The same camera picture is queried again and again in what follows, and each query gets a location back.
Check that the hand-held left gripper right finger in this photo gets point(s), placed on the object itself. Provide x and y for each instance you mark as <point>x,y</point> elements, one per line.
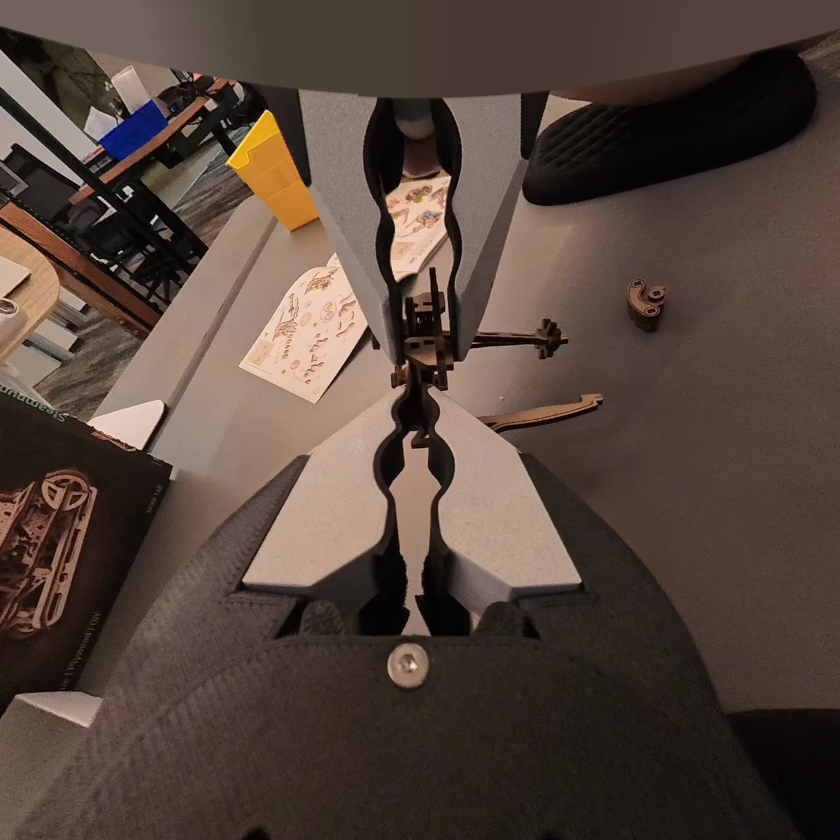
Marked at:
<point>505,518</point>

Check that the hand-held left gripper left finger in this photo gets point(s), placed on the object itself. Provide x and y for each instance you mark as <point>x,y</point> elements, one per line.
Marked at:
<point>315,518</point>

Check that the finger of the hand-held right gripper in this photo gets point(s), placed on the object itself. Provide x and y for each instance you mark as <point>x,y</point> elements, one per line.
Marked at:
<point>341,197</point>
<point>489,197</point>

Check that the wooden axle with gear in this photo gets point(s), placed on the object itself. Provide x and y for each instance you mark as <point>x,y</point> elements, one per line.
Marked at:
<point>548,340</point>

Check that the dark wooden model assembly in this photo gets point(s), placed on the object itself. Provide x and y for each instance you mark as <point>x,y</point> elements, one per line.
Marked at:
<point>426,348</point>

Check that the curved wooden link part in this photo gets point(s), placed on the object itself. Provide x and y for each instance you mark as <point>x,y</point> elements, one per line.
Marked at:
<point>646,308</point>

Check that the black model kit box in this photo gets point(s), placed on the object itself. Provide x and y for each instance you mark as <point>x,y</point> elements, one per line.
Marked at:
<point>65,525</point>

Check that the yellow plastic bin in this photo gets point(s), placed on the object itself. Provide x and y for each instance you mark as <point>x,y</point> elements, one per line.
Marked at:
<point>275,177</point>

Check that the flat wooden lever piece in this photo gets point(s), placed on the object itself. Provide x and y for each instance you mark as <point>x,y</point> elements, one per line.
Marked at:
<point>551,412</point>

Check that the open instruction booklet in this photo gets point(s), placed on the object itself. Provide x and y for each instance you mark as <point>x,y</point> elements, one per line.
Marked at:
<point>308,328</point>

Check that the black textured cushion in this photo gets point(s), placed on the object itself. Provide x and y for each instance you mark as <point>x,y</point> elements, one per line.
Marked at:
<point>656,157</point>

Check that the white rounded-corner board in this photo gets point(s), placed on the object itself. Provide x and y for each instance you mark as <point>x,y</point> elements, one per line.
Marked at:
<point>128,423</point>

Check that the blue plastic bin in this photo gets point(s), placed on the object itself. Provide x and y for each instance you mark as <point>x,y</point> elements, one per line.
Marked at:
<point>134,134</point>

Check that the white plastic container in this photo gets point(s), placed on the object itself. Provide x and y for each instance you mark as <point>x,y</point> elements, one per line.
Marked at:
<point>128,88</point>

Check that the dark grey metal box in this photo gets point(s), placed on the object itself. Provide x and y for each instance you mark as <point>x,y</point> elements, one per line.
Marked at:
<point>29,184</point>

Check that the round light wooden table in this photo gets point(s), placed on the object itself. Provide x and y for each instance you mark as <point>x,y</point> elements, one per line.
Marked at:
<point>40,295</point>

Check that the white printed paper sheet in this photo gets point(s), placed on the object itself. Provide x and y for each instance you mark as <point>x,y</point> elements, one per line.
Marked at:
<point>12,277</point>

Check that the pale post with brown base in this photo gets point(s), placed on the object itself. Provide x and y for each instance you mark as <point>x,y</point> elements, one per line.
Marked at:
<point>420,157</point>

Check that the wooden desk with black frame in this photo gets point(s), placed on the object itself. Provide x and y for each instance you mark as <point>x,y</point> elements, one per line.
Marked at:
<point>190,118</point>
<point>65,258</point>

